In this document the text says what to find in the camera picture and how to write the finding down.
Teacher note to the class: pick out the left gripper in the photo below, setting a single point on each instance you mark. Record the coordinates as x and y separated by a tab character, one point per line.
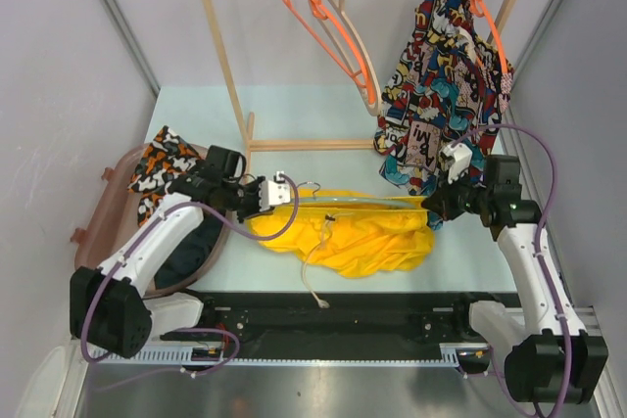
255	208

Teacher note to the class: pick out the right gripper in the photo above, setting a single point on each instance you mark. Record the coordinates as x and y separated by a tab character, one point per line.
442	203

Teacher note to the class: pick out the mint green hanger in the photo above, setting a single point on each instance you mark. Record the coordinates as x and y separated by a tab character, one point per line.
315	196

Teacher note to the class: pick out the yellow shorts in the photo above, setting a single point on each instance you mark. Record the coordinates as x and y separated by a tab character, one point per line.
354	242

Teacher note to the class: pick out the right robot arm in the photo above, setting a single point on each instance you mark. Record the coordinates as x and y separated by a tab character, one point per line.
547	355

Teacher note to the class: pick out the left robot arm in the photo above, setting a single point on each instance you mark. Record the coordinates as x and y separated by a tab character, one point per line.
187	200

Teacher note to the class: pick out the camouflage orange shorts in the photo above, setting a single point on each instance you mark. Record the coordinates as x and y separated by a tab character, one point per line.
166	157

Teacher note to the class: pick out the comic print shorts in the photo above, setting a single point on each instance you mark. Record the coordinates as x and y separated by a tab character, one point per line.
448	84

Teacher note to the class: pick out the orange hanger left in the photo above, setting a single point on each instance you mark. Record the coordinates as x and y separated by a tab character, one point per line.
333	31

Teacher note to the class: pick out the orange hanger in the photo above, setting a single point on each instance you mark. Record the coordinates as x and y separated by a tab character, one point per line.
333	31
487	12

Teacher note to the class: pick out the beige wooden hanger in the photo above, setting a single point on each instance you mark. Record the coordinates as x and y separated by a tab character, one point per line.
350	36

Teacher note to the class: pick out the orange hanger right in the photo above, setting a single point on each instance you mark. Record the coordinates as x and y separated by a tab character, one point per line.
487	12

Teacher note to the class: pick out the dark navy garment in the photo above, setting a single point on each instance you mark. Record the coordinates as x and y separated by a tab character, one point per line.
189	255

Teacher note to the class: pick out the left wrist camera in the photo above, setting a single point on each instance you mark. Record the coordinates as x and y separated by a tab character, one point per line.
275	192

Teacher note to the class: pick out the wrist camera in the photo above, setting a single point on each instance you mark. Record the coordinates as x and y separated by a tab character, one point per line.
275	192
457	159

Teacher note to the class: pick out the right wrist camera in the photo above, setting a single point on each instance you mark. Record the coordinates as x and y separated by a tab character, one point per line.
457	159

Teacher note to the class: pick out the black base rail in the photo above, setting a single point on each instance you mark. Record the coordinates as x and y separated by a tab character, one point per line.
354	327

